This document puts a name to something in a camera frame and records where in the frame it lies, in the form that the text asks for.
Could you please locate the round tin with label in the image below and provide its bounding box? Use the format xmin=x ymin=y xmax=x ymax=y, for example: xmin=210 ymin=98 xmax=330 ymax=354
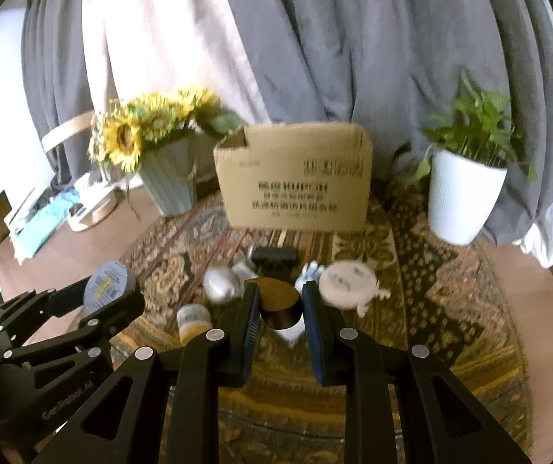
xmin=83 ymin=261 xmax=136 ymax=314

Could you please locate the white jar yellow lid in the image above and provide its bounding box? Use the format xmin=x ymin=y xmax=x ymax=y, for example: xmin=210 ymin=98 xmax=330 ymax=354
xmin=176 ymin=304 xmax=212 ymax=347

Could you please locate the silver egg-shaped object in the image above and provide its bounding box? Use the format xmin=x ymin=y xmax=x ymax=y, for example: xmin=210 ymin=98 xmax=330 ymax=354
xmin=202 ymin=266 xmax=243 ymax=305

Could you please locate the white jar with gold lid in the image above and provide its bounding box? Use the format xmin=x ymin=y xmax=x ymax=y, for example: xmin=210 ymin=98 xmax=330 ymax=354
xmin=252 ymin=276 xmax=305 ymax=348

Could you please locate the white round turtle-shaped box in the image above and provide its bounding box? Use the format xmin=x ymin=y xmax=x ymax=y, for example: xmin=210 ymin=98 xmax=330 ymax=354
xmin=318 ymin=261 xmax=391 ymax=319

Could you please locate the patterned round rug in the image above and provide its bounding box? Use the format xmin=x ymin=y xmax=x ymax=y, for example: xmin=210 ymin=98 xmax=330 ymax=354
xmin=111 ymin=193 xmax=532 ymax=463

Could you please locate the black rectangular object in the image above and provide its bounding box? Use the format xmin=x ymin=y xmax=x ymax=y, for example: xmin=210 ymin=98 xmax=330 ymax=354
xmin=250 ymin=246 xmax=300 ymax=276

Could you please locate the sunflower bouquet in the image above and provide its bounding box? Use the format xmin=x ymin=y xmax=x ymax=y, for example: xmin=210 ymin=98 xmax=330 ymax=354
xmin=89 ymin=86 xmax=245 ymax=184

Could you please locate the grey ribbed vase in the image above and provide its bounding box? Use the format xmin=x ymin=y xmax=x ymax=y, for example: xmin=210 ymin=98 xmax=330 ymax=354
xmin=139 ymin=137 xmax=197 ymax=216

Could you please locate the small white blue figurine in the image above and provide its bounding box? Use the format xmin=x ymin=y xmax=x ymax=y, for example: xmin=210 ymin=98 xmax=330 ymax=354
xmin=294 ymin=260 xmax=325 ymax=293

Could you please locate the white plant pot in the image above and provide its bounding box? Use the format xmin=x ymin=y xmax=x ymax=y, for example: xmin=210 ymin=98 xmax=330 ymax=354
xmin=428 ymin=149 xmax=507 ymax=246

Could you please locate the cardboard box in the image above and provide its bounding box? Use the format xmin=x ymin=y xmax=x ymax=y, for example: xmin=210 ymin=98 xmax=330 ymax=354
xmin=213 ymin=123 xmax=373 ymax=232

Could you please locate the green potted plant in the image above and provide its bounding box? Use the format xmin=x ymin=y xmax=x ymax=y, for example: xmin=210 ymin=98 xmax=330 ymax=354
xmin=404 ymin=72 xmax=538 ymax=184

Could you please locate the white sheer curtain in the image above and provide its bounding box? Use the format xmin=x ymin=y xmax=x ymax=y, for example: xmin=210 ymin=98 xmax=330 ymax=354
xmin=82 ymin=0 xmax=269 ymax=124

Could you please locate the grey curtain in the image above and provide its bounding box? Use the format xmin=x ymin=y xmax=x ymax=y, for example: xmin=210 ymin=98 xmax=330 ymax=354
xmin=22 ymin=0 xmax=553 ymax=259

